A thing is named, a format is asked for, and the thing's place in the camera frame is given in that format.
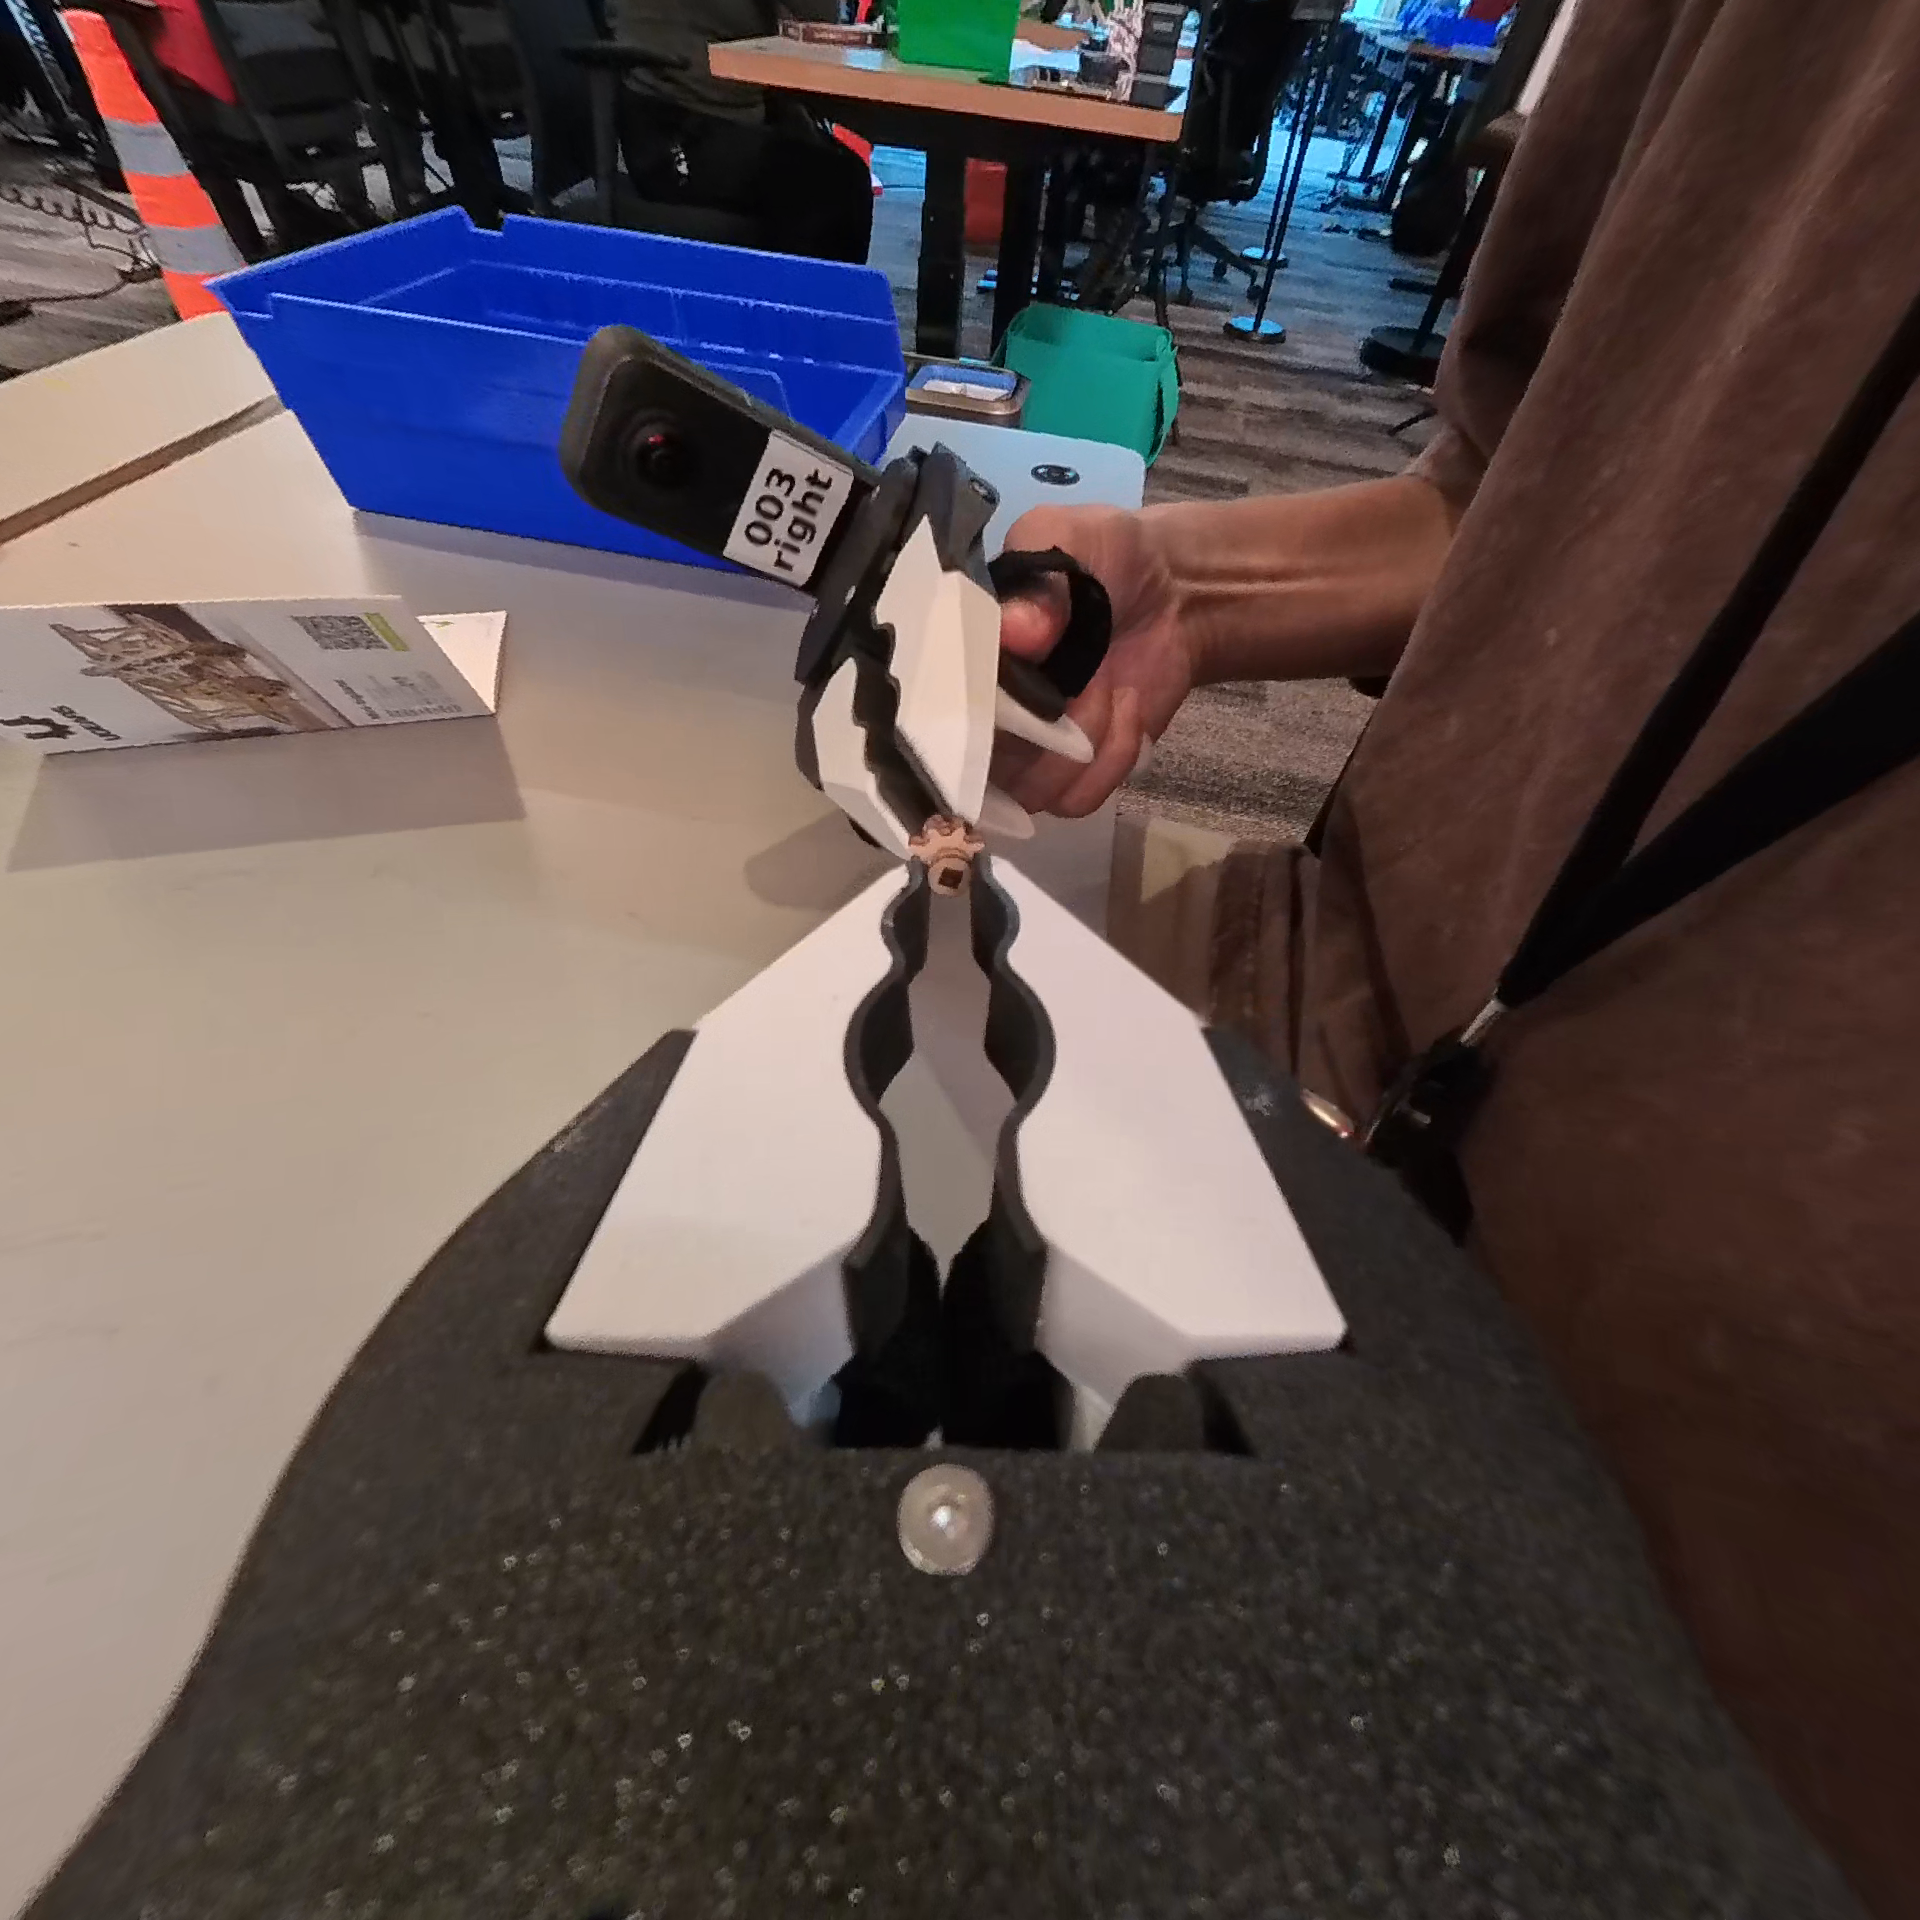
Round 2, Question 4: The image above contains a wooden background table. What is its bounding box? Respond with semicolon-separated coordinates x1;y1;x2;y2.
708;27;1192;362

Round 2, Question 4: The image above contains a blue plastic bin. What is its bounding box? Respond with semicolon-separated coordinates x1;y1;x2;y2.
208;207;910;576

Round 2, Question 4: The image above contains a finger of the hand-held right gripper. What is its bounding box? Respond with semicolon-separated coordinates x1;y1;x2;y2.
876;524;1006;837
806;655;941;853

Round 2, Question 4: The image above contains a green storage box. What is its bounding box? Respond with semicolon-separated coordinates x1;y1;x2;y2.
997;304;1181;469

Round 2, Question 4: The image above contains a black lanyard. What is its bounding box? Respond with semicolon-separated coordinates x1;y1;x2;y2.
1306;293;1920;1247

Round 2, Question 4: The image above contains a person's right hand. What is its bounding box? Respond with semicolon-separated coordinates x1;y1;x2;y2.
984;503;1204;840

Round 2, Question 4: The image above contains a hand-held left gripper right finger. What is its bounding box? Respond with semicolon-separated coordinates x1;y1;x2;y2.
971;860;1348;1444

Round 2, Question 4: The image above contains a black stanchion post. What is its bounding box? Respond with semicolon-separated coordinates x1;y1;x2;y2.
1228;0;1310;348

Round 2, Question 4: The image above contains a green box on table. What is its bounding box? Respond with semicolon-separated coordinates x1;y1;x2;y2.
892;0;1025;85

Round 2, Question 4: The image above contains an orange striped traffic cone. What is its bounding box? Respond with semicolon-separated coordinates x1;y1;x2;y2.
66;0;232;325

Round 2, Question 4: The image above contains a person's right forearm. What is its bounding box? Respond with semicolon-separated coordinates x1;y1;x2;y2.
1185;471;1468;698

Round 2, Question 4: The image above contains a grey desk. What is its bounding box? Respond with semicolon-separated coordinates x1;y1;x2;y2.
0;315;1157;1876

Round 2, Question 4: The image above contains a person in brown sweater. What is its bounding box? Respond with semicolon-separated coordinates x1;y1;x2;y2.
1110;0;1920;1920

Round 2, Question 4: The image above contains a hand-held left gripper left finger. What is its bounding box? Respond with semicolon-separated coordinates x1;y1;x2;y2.
547;870;912;1444

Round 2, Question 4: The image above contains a white printed booklet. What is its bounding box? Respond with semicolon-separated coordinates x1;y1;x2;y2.
0;594;510;762

